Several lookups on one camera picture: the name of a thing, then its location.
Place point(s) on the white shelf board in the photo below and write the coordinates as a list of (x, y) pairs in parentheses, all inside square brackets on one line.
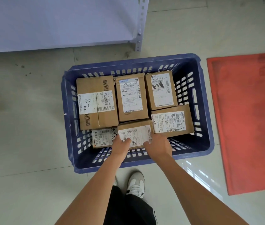
[(53, 21)]

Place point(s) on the person's right forearm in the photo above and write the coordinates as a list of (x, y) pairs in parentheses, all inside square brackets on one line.
[(193, 189)]

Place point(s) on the blue plastic crate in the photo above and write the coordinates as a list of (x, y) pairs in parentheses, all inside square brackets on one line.
[(200, 128)]

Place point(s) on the person's right thumb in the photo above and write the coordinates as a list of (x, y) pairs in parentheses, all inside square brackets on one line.
[(147, 142)]

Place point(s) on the small labelled brown parcel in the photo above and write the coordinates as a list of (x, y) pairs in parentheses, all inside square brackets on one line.
[(137, 128)]

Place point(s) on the person's left thumb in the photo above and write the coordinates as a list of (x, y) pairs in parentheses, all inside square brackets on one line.
[(127, 141)]

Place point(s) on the white perforated shelf post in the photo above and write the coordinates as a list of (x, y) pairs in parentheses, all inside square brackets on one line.
[(140, 23)]

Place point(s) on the red floor mat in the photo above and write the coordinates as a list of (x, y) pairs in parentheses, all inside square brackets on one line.
[(247, 119)]

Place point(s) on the person's right hand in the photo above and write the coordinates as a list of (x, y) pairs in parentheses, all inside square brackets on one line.
[(160, 146)]

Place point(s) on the person's left hand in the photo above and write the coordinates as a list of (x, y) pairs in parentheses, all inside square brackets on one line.
[(119, 148)]

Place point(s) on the white sneaker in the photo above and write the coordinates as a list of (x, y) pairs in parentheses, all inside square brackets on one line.
[(136, 183)]

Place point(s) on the person's left forearm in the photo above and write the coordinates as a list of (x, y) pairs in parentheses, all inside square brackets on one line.
[(92, 192)]

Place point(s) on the group of cardboard boxes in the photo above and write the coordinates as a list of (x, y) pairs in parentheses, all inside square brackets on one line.
[(92, 86)]

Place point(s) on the black trousers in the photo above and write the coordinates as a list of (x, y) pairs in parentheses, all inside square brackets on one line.
[(127, 210)]

